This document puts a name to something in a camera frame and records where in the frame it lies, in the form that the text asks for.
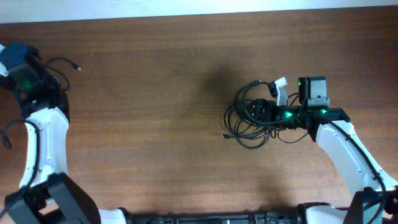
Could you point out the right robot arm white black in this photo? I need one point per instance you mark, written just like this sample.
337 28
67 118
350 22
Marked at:
372 189

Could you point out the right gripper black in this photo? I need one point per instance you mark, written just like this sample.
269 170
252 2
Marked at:
259 104

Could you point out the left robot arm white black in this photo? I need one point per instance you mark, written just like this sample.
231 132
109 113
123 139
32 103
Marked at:
46 193

